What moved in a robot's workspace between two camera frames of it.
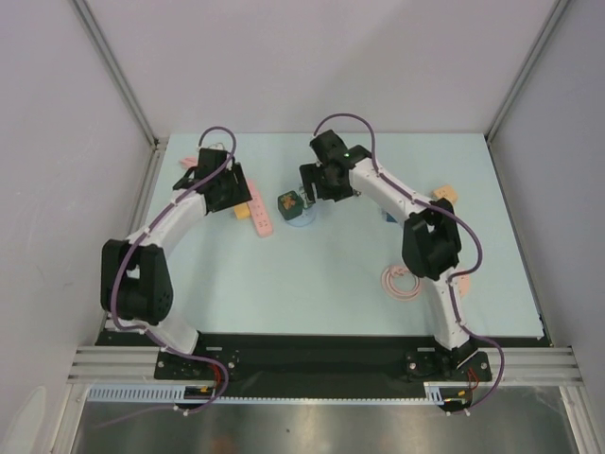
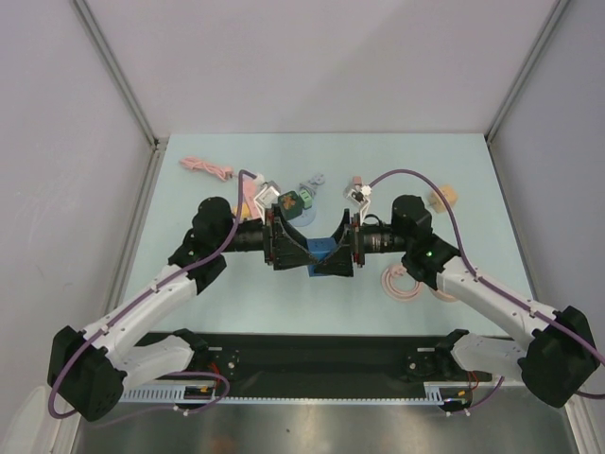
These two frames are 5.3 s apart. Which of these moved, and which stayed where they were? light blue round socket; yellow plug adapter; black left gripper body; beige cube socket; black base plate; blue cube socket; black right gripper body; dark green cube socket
Moved: black left gripper body; black right gripper body; blue cube socket
Stayed: light blue round socket; yellow plug adapter; black base plate; beige cube socket; dark green cube socket
